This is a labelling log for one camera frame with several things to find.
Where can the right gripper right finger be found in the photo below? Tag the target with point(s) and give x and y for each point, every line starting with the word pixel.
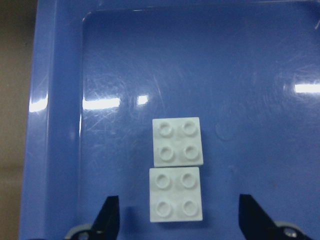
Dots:
pixel 253 221

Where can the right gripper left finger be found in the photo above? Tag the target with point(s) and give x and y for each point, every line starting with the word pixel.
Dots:
pixel 106 225

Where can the white block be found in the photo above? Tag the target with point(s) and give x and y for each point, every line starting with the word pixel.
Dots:
pixel 177 142
pixel 175 195

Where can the blue plastic tray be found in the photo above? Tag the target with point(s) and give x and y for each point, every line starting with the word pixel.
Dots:
pixel 102 70

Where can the brown paper table cover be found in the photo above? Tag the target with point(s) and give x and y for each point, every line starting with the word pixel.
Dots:
pixel 17 25

